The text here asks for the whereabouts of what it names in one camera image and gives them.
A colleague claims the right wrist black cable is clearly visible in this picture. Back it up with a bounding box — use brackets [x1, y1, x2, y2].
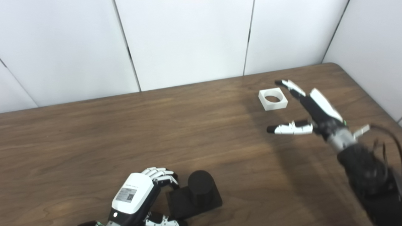
[369, 125, 402, 170]

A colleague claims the black cylindrical peg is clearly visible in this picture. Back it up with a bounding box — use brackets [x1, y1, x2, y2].
[166, 170, 223, 220]

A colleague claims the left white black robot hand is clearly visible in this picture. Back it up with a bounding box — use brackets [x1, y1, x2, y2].
[107, 167, 188, 226]

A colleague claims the white square piece with hole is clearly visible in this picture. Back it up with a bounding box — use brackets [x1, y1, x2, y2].
[258, 88, 288, 111]

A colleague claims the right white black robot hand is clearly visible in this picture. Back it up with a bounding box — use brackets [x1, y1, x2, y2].
[267, 79, 347, 142]

